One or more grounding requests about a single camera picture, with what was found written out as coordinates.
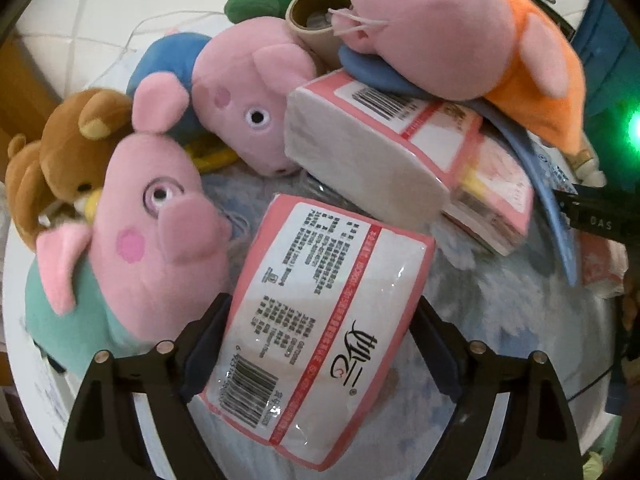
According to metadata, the pink pig plush blue shirt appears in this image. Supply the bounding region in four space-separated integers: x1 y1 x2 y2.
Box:
126 16 320 177

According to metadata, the pink pig plush orange dress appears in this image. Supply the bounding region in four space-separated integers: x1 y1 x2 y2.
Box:
332 0 586 155

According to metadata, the brown bear plush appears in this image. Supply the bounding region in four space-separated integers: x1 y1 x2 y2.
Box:
6 88 134 249

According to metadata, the pink pig plush teal dress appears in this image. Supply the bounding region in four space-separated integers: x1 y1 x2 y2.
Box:
24 71 234 376

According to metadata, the cardboard tube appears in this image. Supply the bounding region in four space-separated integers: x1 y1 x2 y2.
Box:
285 0 350 72

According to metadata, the pink notebook pack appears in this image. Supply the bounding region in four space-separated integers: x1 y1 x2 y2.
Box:
444 122 535 256

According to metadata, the blue plastic storage crate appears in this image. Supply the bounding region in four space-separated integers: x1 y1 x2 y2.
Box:
573 0 639 136

